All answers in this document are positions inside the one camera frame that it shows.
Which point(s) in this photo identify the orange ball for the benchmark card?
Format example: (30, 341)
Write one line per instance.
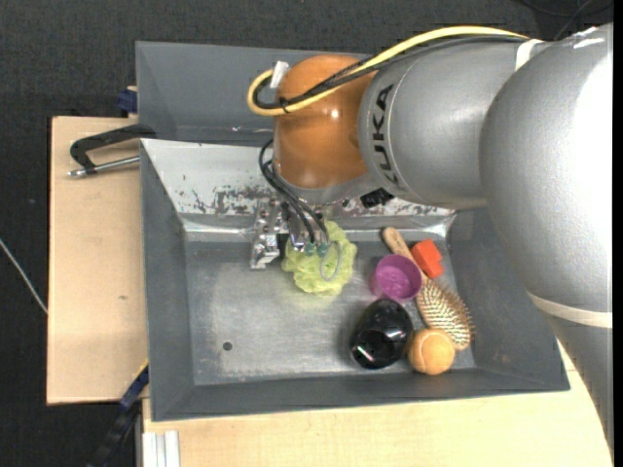
(430, 352)

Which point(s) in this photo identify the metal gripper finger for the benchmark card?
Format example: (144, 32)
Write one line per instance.
(258, 260)
(273, 251)

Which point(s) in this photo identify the black cylinder on white bracket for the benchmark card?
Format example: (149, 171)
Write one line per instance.
(376, 198)

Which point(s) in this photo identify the orange-red block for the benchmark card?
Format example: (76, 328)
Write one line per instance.
(426, 257)

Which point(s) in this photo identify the yellow-green mesh bath sponge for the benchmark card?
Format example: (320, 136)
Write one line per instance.
(307, 274)

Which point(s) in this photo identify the brown cardboard board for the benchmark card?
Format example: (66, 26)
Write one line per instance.
(95, 261)

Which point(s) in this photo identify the grey metal bin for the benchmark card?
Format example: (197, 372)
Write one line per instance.
(272, 324)

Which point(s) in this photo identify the purple plastic cup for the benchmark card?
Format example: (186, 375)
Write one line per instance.
(395, 280)

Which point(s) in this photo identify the glossy black rounded object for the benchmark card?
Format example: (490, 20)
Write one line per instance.
(382, 336)

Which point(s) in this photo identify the wooden hairbrush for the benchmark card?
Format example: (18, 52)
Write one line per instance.
(444, 309)

